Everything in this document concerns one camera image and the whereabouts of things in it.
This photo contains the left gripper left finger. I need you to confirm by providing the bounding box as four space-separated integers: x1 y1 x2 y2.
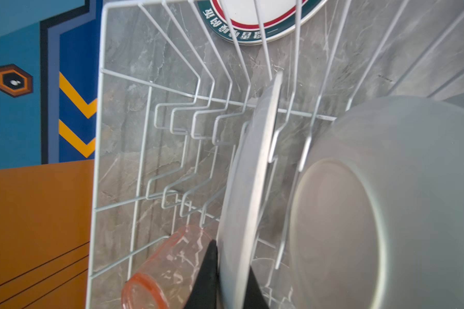
183 240 219 309

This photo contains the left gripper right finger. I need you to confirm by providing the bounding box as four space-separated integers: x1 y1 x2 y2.
243 267 269 309

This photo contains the white plate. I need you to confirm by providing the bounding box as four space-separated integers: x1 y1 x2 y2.
289 93 464 308
217 72 283 308

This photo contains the pink glass cup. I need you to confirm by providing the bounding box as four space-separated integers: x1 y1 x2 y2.
121 225 212 308

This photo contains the white wire dish rack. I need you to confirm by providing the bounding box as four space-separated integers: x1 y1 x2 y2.
86 1 464 308

